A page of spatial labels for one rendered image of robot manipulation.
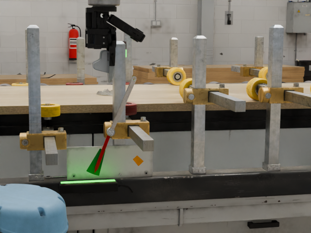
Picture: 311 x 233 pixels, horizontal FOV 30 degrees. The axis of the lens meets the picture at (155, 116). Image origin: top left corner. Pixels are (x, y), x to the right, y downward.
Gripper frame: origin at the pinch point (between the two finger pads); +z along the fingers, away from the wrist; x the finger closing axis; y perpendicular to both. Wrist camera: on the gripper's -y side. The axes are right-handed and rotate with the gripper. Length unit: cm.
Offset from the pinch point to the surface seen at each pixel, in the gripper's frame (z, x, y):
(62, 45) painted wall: 9, -721, -19
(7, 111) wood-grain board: 12.6, -26.5, 30.6
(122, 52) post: -6.9, -6.1, -4.0
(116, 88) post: 3.8, -6.1, -2.2
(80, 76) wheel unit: 8, -115, 0
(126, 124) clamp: 14.4, -5.4, -5.0
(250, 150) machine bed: 29, -28, -54
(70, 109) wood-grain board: 12.4, -26.6, 10.4
